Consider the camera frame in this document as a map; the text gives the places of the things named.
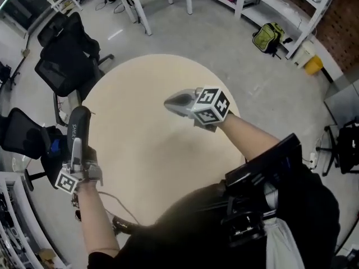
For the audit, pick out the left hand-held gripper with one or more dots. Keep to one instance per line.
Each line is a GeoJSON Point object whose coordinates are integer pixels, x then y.
{"type": "Point", "coordinates": [89, 172]}

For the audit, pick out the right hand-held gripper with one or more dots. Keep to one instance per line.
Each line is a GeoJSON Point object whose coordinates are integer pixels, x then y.
{"type": "Point", "coordinates": [210, 105]}

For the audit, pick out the black cylindrical item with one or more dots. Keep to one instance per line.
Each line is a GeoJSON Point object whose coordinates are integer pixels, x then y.
{"type": "Point", "coordinates": [80, 122]}

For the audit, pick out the person's left forearm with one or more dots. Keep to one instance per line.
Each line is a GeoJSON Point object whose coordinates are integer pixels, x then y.
{"type": "Point", "coordinates": [95, 220]}

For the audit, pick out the person's right forearm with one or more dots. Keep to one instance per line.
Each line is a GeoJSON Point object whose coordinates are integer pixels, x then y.
{"type": "Point", "coordinates": [249, 134]}

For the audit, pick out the blue object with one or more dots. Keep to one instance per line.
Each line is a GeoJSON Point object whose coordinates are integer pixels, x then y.
{"type": "Point", "coordinates": [56, 146]}

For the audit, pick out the round beige table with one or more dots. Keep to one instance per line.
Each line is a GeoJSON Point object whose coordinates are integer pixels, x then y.
{"type": "Point", "coordinates": [146, 116]}

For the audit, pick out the black office chair with headrest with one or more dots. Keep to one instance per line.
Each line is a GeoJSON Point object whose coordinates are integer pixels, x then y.
{"type": "Point", "coordinates": [25, 136]}

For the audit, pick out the black mesh office chair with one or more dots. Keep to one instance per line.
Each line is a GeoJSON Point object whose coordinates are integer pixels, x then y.
{"type": "Point", "coordinates": [64, 60]}

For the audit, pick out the white storage rack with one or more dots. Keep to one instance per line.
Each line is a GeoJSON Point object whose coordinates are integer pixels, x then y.
{"type": "Point", "coordinates": [14, 223]}

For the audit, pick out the black chest-mounted device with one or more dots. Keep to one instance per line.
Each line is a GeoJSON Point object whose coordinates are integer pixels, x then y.
{"type": "Point", "coordinates": [263, 164]}

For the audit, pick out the black chair base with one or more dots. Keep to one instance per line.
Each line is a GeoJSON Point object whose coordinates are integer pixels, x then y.
{"type": "Point", "coordinates": [8, 74]}

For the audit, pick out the green backpack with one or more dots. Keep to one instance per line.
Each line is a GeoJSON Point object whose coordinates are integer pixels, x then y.
{"type": "Point", "coordinates": [267, 38]}

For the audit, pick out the person's black shirt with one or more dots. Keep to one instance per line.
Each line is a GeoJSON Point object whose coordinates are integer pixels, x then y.
{"type": "Point", "coordinates": [182, 234]}

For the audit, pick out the white bin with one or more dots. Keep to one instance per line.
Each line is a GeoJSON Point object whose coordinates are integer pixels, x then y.
{"type": "Point", "coordinates": [305, 50]}

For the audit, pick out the black waist rig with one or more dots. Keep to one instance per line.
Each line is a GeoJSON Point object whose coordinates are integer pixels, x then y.
{"type": "Point", "coordinates": [244, 223]}

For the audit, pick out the yellow bin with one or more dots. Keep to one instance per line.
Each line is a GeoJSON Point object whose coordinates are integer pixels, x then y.
{"type": "Point", "coordinates": [313, 65]}

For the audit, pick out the white shelving unit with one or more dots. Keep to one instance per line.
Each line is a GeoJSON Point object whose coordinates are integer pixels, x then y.
{"type": "Point", "coordinates": [280, 7]}

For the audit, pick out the white power strip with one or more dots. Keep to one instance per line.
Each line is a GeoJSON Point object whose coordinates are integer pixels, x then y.
{"type": "Point", "coordinates": [312, 161]}

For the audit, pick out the grey cabinet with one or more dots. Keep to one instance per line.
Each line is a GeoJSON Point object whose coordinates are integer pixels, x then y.
{"type": "Point", "coordinates": [345, 102]}

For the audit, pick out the light grey cloth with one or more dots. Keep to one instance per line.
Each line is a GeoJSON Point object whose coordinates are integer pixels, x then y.
{"type": "Point", "coordinates": [283, 240]}

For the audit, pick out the black swivel chair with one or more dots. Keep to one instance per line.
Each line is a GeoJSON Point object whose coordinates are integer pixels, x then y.
{"type": "Point", "coordinates": [347, 147]}

